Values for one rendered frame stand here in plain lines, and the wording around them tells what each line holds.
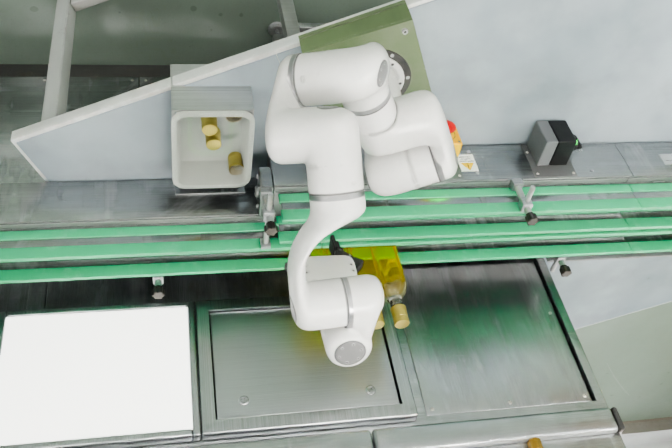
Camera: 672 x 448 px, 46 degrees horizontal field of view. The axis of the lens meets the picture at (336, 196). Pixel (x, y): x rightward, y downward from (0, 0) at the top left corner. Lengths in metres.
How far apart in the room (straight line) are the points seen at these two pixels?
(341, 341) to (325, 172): 0.27
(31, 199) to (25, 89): 0.69
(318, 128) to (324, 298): 0.25
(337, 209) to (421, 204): 0.69
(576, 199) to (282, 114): 0.98
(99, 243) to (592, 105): 1.21
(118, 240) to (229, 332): 0.33
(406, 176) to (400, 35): 0.32
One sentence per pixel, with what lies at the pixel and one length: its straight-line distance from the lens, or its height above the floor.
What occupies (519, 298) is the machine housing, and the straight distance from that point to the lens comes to 2.11.
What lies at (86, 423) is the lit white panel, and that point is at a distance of 1.76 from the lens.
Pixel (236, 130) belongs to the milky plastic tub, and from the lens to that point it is 1.79.
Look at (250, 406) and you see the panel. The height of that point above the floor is 1.26.
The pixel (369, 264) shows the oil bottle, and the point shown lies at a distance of 1.82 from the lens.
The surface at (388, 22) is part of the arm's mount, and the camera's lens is 1.62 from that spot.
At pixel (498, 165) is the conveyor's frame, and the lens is 1.95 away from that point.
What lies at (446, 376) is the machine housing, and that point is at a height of 1.21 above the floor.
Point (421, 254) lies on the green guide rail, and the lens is 1.95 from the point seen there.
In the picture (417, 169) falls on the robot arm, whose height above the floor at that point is 1.13.
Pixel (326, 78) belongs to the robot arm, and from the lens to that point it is 1.22.
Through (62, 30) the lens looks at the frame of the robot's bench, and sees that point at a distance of 2.18.
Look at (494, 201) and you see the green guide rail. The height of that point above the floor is 0.93.
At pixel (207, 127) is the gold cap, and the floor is 0.81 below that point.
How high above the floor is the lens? 2.10
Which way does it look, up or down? 42 degrees down
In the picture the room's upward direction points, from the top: 167 degrees clockwise
